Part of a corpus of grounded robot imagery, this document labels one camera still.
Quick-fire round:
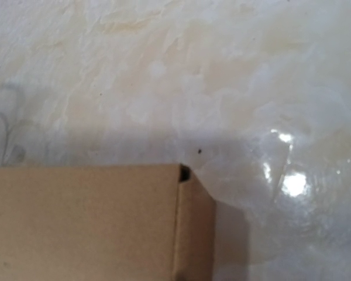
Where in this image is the brown cardboard box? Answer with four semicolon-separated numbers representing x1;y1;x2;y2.
0;164;216;280

